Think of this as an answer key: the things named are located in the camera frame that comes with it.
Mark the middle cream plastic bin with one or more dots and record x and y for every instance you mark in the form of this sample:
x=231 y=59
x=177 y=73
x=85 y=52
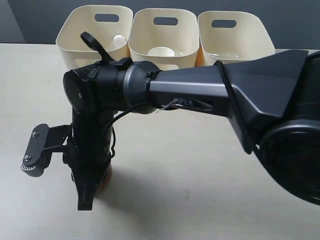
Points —
x=174 y=28

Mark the white paper cup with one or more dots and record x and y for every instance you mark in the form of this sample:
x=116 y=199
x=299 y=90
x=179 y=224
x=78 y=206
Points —
x=161 y=51

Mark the right cream plastic bin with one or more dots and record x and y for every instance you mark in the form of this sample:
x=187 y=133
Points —
x=231 y=37

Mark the cream plastic bin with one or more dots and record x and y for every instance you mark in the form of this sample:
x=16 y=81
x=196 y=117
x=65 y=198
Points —
x=231 y=37
x=103 y=22
x=174 y=28

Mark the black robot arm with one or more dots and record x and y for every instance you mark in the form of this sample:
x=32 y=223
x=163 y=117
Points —
x=272 y=104

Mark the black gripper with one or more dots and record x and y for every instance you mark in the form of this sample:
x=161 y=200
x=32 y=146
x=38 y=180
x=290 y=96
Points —
x=89 y=153

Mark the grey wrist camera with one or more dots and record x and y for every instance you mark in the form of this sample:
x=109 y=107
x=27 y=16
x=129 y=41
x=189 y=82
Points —
x=43 y=142

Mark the left cream plastic bin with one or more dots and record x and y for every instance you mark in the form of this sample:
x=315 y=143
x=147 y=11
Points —
x=103 y=22

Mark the clear plastic bottle white cap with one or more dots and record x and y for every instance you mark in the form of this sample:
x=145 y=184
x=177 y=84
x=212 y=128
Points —
x=118 y=42

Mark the brown wooden cup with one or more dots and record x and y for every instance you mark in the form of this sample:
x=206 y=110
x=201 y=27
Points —
x=105 y=180

